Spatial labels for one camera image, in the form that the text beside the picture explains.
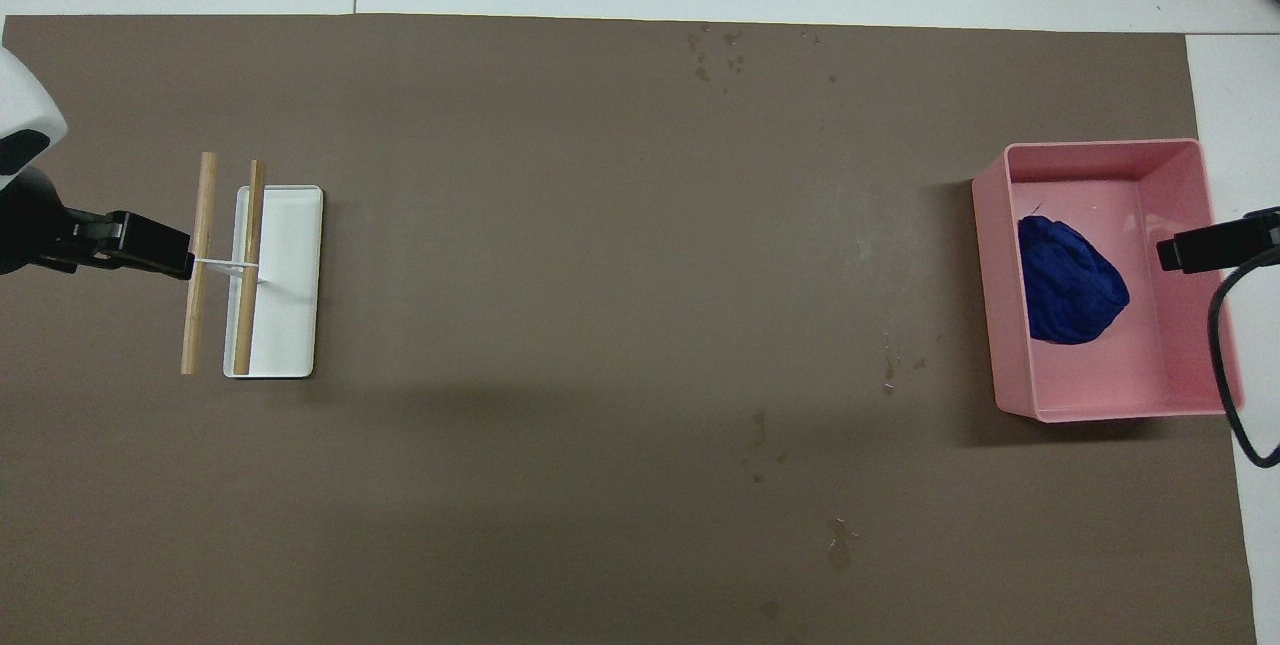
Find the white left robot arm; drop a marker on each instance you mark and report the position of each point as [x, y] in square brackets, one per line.
[25, 95]

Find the brown table mat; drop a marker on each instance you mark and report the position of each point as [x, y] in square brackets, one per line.
[600, 325]

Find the white towel rack base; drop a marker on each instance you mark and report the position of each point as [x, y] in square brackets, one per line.
[290, 305]

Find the dark blue towel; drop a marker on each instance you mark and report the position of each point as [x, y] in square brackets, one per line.
[1070, 285]

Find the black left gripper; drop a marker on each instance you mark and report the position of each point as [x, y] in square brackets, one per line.
[30, 225]

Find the pink plastic bin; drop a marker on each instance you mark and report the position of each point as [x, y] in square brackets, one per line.
[1080, 380]

